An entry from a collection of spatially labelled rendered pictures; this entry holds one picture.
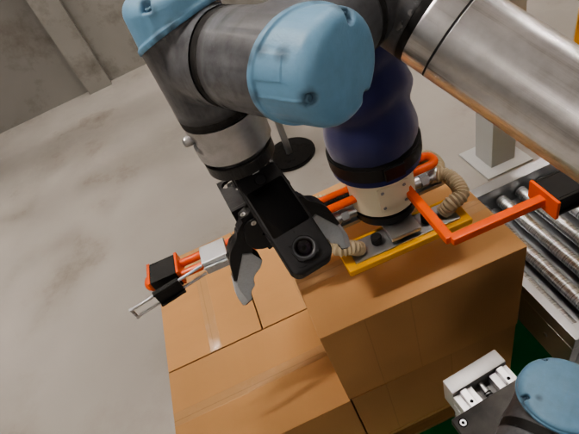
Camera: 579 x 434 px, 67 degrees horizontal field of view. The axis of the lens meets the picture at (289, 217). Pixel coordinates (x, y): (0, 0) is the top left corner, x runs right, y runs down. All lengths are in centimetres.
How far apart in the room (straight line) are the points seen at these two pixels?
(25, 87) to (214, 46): 614
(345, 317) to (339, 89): 96
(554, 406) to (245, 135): 56
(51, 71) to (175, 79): 599
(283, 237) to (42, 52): 595
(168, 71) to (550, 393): 64
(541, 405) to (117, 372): 232
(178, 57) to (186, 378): 153
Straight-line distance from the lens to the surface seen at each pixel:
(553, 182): 109
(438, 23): 36
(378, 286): 123
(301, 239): 40
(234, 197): 48
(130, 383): 265
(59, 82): 638
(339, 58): 28
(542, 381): 75
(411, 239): 114
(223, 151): 39
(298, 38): 27
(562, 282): 174
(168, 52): 35
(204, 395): 172
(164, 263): 116
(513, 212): 104
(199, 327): 187
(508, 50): 36
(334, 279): 127
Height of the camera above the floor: 195
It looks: 42 degrees down
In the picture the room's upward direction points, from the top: 23 degrees counter-clockwise
